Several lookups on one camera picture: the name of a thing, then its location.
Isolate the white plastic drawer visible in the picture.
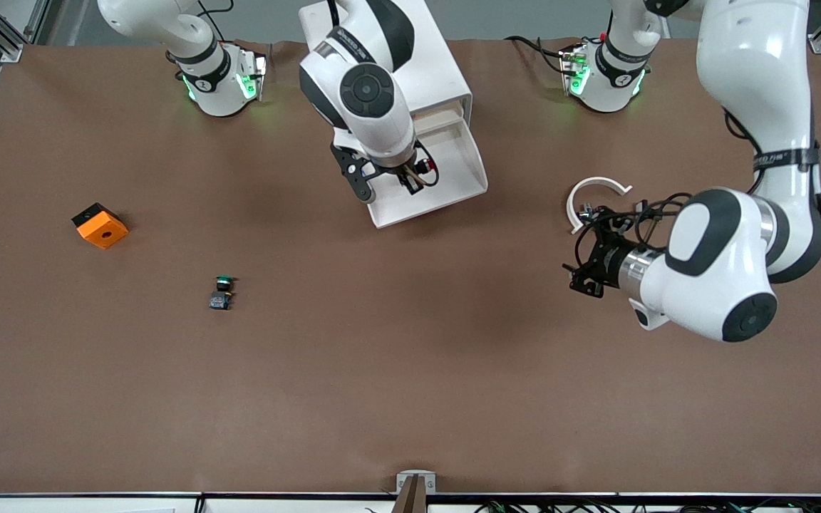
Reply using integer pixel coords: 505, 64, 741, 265
366, 118, 489, 229

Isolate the orange and black button box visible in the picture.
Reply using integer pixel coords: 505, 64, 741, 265
71, 202, 130, 250

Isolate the brown table cover mat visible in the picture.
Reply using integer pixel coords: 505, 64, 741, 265
0, 37, 821, 495

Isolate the white C-shaped plastic ring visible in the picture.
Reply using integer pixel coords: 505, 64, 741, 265
566, 176, 634, 235

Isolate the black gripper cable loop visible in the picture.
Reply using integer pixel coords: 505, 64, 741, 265
631, 191, 695, 247

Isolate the black cable on table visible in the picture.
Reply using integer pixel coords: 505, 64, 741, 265
503, 34, 569, 76

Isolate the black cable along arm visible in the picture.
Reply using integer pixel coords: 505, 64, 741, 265
723, 107, 764, 195

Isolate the green push button switch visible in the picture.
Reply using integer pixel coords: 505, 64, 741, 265
209, 275, 237, 311

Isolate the black arm base cable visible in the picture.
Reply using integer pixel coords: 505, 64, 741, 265
197, 0, 234, 40

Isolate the grey metal bracket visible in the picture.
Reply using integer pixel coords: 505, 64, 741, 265
396, 470, 437, 494

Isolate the brown wooden post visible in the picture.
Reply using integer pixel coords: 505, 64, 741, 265
398, 476, 427, 513

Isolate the white table edge rail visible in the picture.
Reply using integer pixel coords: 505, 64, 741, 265
0, 492, 821, 513

